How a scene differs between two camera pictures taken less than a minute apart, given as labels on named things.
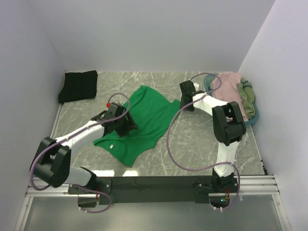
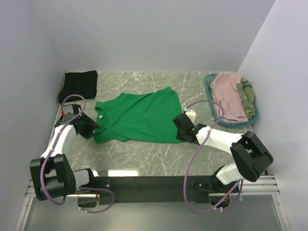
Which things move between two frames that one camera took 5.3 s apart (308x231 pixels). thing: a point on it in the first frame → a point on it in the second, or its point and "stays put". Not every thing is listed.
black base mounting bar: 153,190 stays put
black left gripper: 130,125 → 91,125
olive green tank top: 247,91 stays put
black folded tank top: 78,86 stays put
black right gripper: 182,105 → 179,136
